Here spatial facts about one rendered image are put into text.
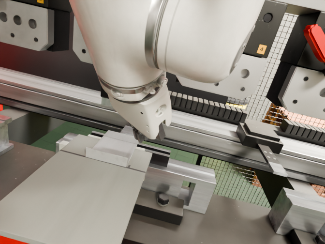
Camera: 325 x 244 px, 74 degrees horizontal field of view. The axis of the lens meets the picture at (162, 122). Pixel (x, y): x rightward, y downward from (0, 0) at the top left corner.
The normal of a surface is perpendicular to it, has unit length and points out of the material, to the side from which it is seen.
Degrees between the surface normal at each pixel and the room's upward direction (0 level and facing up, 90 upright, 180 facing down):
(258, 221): 0
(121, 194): 0
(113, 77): 129
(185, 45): 105
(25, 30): 90
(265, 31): 90
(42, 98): 90
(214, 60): 119
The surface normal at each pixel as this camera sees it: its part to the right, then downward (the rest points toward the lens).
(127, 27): -0.24, 0.72
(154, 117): 0.56, 0.65
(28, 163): 0.21, -0.90
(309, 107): -0.14, 0.36
